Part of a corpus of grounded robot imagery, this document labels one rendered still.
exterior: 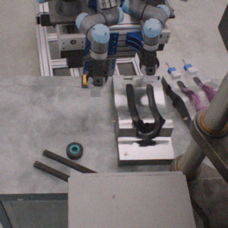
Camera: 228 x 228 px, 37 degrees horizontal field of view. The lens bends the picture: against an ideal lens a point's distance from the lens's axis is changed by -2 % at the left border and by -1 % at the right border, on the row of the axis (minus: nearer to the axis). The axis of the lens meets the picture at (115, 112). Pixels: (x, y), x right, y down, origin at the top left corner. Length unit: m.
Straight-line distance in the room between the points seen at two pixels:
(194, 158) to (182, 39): 2.66
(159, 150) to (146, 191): 0.81
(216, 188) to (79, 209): 0.48
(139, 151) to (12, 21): 2.35
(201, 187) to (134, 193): 0.32
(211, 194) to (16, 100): 1.15
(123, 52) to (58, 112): 0.66
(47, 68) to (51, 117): 1.06
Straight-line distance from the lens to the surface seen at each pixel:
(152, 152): 1.65
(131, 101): 1.78
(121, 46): 2.20
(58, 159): 1.60
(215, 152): 0.90
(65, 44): 1.93
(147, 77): 1.84
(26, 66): 3.15
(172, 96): 1.92
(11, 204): 1.79
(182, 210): 0.87
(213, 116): 0.89
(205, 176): 1.15
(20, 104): 1.86
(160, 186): 0.88
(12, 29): 3.54
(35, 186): 1.60
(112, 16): 1.61
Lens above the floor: 2.25
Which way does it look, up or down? 53 degrees down
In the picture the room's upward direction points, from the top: 10 degrees clockwise
